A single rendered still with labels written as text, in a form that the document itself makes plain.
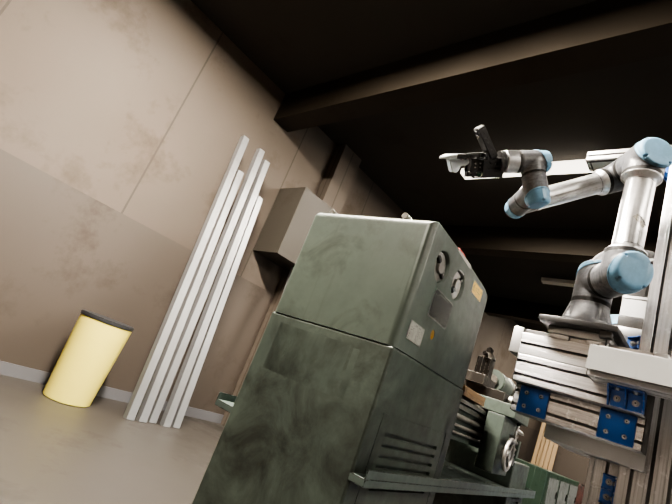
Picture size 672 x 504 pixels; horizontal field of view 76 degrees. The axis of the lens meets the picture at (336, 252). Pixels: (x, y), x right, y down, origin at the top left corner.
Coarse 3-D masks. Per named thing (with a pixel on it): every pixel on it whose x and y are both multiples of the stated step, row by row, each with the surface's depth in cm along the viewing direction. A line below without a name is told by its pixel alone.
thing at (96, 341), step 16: (80, 320) 284; (96, 320) 281; (112, 320) 296; (80, 336) 279; (96, 336) 279; (112, 336) 284; (128, 336) 298; (64, 352) 279; (80, 352) 276; (96, 352) 279; (112, 352) 287; (64, 368) 274; (80, 368) 275; (96, 368) 280; (48, 384) 274; (64, 384) 271; (80, 384) 274; (96, 384) 283; (64, 400) 270; (80, 400) 276
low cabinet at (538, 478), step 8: (528, 464) 582; (528, 472) 578; (536, 472) 572; (544, 472) 567; (552, 472) 596; (528, 480) 574; (536, 480) 568; (544, 480) 563; (552, 480) 580; (560, 480) 608; (568, 480) 636; (536, 488) 564; (544, 488) 560; (552, 488) 583; (560, 488) 609; (568, 488) 639; (576, 488) 669; (536, 496) 561; (544, 496) 562; (552, 496) 585; (560, 496) 611; (568, 496) 640
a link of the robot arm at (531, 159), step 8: (520, 152) 140; (528, 152) 140; (536, 152) 140; (544, 152) 140; (528, 160) 139; (536, 160) 139; (544, 160) 139; (520, 168) 140; (528, 168) 139; (536, 168) 138; (544, 168) 139
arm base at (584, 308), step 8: (576, 296) 142; (584, 296) 140; (576, 304) 140; (584, 304) 138; (592, 304) 137; (600, 304) 137; (608, 304) 138; (568, 312) 142; (576, 312) 138; (584, 312) 136; (592, 312) 136; (600, 312) 136; (608, 312) 137; (584, 320) 135; (592, 320) 134; (600, 320) 134; (608, 320) 135
